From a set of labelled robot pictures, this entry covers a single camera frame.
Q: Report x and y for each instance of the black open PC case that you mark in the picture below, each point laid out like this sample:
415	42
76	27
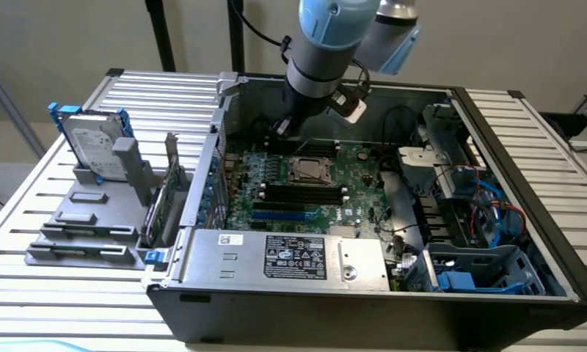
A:
353	315

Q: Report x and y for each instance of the silver chipset heatsink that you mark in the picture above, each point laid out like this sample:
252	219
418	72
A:
346	231

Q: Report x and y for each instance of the blue plastic drive bay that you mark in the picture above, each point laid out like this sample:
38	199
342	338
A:
474	267

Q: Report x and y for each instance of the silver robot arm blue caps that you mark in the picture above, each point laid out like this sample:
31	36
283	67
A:
323	47

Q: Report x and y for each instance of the blue expansion slot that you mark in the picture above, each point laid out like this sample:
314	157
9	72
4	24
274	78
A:
279	215

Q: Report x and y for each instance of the black RAM slot bank long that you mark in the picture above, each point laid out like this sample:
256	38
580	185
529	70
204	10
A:
303	193

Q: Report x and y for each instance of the blue case latch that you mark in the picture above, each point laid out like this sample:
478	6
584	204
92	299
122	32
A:
156	258

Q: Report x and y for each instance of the green graphics card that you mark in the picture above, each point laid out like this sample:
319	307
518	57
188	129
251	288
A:
166	190

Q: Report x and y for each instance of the metal disk bay cage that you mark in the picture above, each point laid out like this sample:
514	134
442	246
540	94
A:
435	157

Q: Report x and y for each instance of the silver power supply unit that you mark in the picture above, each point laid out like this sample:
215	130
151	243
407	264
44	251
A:
254	260

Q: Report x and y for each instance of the grey metal frame bar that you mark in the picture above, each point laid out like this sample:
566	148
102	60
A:
7	106

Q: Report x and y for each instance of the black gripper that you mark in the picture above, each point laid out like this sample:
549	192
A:
306	106

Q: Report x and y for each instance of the square silver CPU chip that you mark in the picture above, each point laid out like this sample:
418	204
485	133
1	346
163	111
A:
279	128

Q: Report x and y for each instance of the black expansion slot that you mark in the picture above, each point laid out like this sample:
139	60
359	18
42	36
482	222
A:
278	206

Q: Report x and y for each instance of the black RAM slot bank short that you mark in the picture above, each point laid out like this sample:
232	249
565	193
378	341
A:
321	148

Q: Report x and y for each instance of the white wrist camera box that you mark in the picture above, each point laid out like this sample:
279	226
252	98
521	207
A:
351	108

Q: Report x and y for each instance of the green motherboard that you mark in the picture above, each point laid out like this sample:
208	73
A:
357	190

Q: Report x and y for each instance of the silver hard disk drive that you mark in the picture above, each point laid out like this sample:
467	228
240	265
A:
94	146

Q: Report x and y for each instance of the blue plastic disk carrier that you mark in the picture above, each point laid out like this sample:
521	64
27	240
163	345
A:
130	146

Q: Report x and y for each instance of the black stand pole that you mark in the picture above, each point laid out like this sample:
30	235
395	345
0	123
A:
235	40
160	34

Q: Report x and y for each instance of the grey plastic parts rack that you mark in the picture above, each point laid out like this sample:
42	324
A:
98	220

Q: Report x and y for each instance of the thin metal locking lever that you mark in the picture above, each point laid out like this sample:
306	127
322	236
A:
303	145

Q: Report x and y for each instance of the metal CPU socket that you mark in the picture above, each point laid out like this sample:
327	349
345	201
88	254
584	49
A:
310	169

